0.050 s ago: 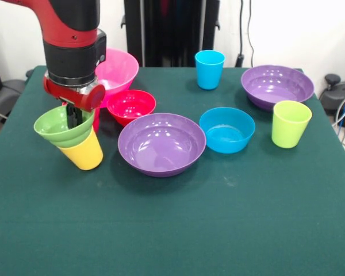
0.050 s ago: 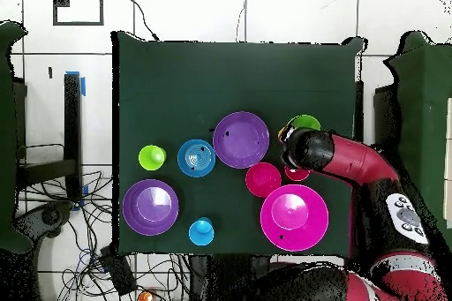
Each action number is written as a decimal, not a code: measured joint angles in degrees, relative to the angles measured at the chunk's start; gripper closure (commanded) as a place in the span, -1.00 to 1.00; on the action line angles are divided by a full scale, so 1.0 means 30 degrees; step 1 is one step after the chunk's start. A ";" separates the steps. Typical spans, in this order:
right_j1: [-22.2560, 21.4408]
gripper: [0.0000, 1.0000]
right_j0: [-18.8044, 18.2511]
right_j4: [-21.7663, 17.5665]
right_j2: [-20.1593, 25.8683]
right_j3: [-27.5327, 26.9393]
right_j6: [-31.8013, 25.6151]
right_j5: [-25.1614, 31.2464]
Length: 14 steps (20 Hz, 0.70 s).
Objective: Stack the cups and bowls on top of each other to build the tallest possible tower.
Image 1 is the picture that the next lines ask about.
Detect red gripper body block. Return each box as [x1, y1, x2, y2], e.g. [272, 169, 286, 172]
[43, 76, 106, 112]

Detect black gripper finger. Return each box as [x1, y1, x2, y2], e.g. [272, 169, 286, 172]
[74, 108, 85, 127]
[65, 103, 75, 129]

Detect green ribbed bowl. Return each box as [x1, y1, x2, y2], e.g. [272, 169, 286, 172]
[33, 105, 95, 149]

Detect yellow cup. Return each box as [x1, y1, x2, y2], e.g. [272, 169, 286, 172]
[59, 126, 104, 171]

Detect red cup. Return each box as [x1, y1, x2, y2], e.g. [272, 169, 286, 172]
[91, 108, 101, 133]

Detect large pink bowl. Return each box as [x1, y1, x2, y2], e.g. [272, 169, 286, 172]
[94, 48, 140, 109]

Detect red bowl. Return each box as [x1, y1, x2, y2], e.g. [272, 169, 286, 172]
[106, 89, 157, 127]

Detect black office chair base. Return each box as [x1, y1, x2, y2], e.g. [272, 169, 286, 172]
[0, 68, 34, 118]
[319, 74, 345, 128]

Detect purple bowl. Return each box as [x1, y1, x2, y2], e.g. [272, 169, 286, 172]
[241, 64, 315, 112]
[117, 112, 207, 178]

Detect blue cup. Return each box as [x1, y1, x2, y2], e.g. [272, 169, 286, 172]
[194, 50, 226, 90]

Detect dark green table cloth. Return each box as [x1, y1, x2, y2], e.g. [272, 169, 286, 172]
[0, 65, 345, 276]

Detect blue bowl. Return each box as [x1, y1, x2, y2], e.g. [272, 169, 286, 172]
[199, 106, 256, 155]

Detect green cup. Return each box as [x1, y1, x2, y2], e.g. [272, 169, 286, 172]
[271, 100, 313, 150]

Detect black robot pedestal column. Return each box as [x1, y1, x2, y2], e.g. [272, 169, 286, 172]
[121, 0, 221, 68]

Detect black wall cable with plug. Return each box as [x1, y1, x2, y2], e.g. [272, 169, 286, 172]
[236, 0, 254, 68]

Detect tangled floor cables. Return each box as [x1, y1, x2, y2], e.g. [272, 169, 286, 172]
[332, 91, 345, 156]

